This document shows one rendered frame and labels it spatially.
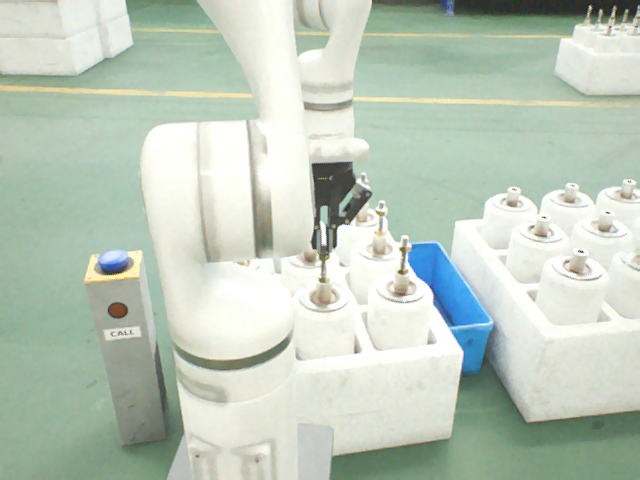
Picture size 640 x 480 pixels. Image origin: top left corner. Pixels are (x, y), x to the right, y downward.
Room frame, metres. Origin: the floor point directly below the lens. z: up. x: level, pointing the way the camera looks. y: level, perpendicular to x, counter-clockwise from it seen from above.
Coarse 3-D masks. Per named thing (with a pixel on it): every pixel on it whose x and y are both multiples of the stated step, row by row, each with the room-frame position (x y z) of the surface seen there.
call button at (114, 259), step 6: (108, 252) 0.70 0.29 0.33; (114, 252) 0.70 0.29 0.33; (120, 252) 0.70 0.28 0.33; (126, 252) 0.70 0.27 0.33; (102, 258) 0.68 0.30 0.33; (108, 258) 0.68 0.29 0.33; (114, 258) 0.68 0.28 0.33; (120, 258) 0.68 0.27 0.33; (126, 258) 0.69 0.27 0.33; (102, 264) 0.67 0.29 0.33; (108, 264) 0.67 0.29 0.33; (114, 264) 0.67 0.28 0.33; (120, 264) 0.68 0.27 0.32; (108, 270) 0.68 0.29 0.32
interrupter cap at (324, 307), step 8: (304, 288) 0.72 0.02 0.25; (312, 288) 0.72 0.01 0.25; (336, 288) 0.72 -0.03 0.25; (344, 288) 0.72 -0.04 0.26; (304, 296) 0.70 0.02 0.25; (312, 296) 0.71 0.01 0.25; (336, 296) 0.70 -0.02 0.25; (344, 296) 0.70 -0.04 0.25; (304, 304) 0.68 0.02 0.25; (312, 304) 0.68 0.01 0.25; (320, 304) 0.68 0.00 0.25; (328, 304) 0.68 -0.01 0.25; (336, 304) 0.68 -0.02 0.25; (344, 304) 0.68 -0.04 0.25
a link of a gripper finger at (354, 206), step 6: (366, 192) 0.70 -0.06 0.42; (354, 198) 0.71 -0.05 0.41; (360, 198) 0.70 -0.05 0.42; (366, 198) 0.70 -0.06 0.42; (348, 204) 0.71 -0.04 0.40; (354, 204) 0.70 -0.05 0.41; (360, 204) 0.70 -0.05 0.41; (342, 210) 0.72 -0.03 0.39; (348, 210) 0.71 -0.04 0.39; (354, 210) 0.70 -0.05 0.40; (360, 210) 0.70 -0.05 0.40; (348, 216) 0.69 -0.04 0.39; (354, 216) 0.70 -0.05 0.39; (348, 222) 0.69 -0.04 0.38
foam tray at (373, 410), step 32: (384, 352) 0.66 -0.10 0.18; (416, 352) 0.66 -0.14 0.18; (448, 352) 0.66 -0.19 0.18; (320, 384) 0.62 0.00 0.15; (352, 384) 0.63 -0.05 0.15; (384, 384) 0.64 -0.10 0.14; (416, 384) 0.65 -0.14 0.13; (448, 384) 0.66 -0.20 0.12; (320, 416) 0.62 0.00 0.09; (352, 416) 0.63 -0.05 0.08; (384, 416) 0.64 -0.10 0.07; (416, 416) 0.65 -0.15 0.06; (448, 416) 0.66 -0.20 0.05; (352, 448) 0.63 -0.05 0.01
